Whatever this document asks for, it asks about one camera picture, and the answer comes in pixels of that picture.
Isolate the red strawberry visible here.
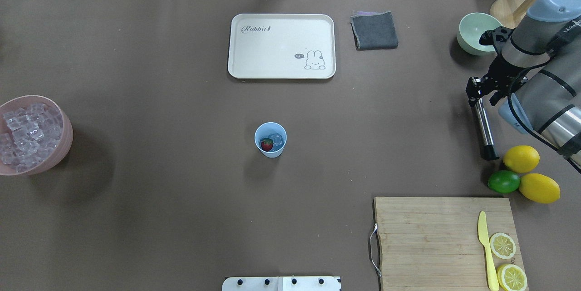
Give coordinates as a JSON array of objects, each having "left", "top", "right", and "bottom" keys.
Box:
[{"left": 259, "top": 138, "right": 274, "bottom": 152}]

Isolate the clear ice cube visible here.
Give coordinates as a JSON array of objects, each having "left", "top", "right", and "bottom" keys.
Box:
[{"left": 267, "top": 133, "right": 284, "bottom": 150}]

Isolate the green lime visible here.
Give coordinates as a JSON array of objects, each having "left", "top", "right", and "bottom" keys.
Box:
[{"left": 487, "top": 170, "right": 521, "bottom": 194}]

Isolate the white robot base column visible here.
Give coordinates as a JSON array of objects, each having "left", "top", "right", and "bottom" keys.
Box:
[{"left": 222, "top": 276, "right": 342, "bottom": 291}]

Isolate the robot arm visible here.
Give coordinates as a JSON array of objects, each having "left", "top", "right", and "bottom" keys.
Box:
[{"left": 466, "top": 0, "right": 581, "bottom": 170}]

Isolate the cream plastic tray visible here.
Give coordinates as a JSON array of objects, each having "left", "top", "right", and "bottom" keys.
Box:
[{"left": 227, "top": 13, "right": 336, "bottom": 80}]

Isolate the yellow plastic knife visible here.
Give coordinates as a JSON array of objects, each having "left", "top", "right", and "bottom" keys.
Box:
[{"left": 477, "top": 211, "right": 500, "bottom": 291}]

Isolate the pink bowl of ice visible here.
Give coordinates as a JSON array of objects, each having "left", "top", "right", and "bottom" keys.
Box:
[{"left": 1, "top": 95, "right": 74, "bottom": 177}]

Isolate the yellow lemon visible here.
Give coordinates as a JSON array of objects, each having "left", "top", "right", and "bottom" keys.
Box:
[
  {"left": 502, "top": 145, "right": 540, "bottom": 173},
  {"left": 519, "top": 173, "right": 561, "bottom": 204}
]

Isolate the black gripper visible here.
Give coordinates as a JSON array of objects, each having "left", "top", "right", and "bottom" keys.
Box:
[{"left": 466, "top": 27, "right": 530, "bottom": 106}]

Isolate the steel muddler black tip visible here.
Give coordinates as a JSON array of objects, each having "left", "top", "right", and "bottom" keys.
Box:
[{"left": 471, "top": 99, "right": 499, "bottom": 161}]

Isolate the lemon half slice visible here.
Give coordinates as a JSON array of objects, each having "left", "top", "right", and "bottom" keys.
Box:
[
  {"left": 497, "top": 264, "right": 528, "bottom": 291},
  {"left": 489, "top": 232, "right": 517, "bottom": 260}
]

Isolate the light blue plastic cup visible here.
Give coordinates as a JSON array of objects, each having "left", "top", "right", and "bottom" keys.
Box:
[{"left": 254, "top": 122, "right": 288, "bottom": 158}]

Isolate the light green bowl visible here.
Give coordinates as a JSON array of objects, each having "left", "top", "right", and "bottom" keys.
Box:
[{"left": 456, "top": 12, "right": 502, "bottom": 56}]

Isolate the grey folded cloth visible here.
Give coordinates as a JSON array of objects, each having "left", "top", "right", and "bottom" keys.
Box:
[{"left": 350, "top": 10, "right": 399, "bottom": 51}]

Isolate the wooden cutting board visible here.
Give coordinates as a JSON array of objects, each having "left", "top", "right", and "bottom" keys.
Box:
[{"left": 372, "top": 197, "right": 518, "bottom": 291}]

